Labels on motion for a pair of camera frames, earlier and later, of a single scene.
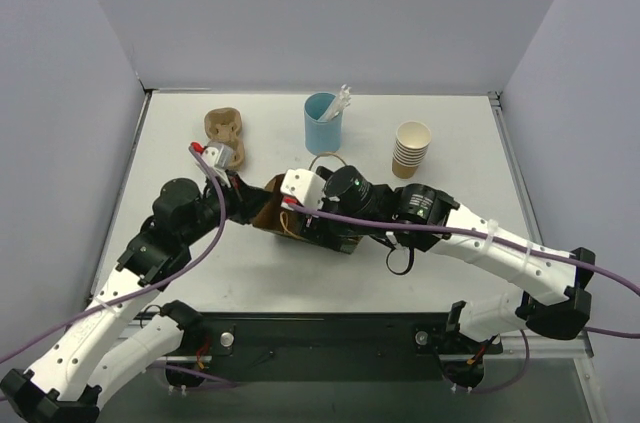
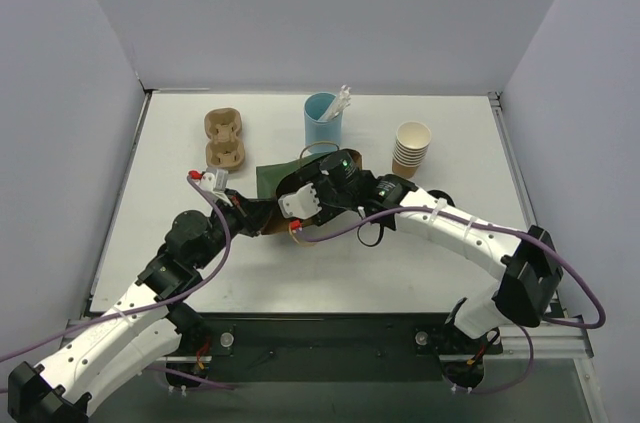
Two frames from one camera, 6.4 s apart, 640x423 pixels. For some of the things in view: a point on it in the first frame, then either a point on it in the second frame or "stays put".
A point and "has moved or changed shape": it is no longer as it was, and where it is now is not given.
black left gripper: (240, 193) -> (254, 216)
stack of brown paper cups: (410, 148) stays put
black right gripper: (310, 225) -> (304, 178)
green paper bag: (271, 215) has moved or changed shape
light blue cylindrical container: (321, 137) stays put
